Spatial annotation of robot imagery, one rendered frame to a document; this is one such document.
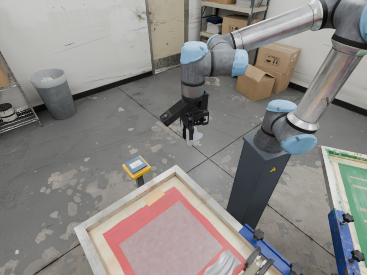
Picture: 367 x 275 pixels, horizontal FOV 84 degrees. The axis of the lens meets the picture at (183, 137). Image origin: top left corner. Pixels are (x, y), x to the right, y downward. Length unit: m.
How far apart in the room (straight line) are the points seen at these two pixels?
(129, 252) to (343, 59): 1.03
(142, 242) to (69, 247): 1.30
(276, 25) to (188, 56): 0.32
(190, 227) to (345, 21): 0.92
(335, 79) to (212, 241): 0.77
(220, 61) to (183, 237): 0.75
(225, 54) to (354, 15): 0.34
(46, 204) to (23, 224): 0.24
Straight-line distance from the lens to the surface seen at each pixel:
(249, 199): 1.28
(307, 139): 0.86
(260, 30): 0.77
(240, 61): 0.63
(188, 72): 0.61
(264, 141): 1.03
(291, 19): 0.80
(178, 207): 1.08
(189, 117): 0.69
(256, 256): 0.99
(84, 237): 1.07
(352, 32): 0.76
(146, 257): 1.00
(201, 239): 1.02
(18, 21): 3.77
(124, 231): 1.06
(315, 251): 2.31
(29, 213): 2.65
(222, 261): 0.99
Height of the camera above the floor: 1.89
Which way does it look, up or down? 41 degrees down
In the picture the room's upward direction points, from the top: straight up
